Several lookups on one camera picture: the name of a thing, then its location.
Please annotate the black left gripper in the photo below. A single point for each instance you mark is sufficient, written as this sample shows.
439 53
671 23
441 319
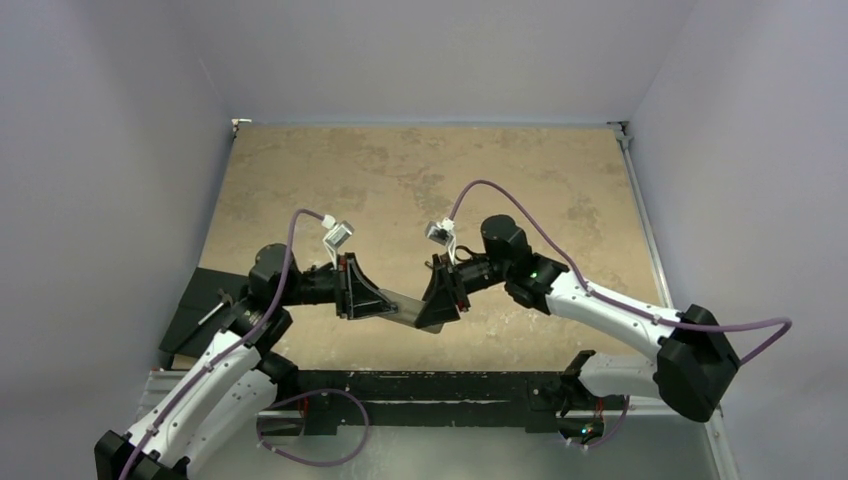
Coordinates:
360 297

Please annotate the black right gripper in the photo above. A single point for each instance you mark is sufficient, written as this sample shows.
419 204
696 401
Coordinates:
454 283

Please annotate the white universal AC remote control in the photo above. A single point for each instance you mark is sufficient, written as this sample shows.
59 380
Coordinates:
406 311

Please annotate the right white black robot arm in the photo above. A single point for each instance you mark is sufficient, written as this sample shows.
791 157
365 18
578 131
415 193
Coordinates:
689 361

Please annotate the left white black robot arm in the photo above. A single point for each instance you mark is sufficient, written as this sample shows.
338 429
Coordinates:
238 374

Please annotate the metal hammer tool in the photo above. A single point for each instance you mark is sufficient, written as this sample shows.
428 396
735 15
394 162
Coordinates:
225 300

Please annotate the black mat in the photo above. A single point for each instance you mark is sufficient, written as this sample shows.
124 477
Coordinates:
185 335

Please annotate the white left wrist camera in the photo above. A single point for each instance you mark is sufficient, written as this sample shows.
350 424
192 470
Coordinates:
337 233

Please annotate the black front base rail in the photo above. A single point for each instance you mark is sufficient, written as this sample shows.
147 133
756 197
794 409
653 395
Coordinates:
537 402

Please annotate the aluminium frame rail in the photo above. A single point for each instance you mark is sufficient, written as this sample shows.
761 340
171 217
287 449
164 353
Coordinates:
718 441

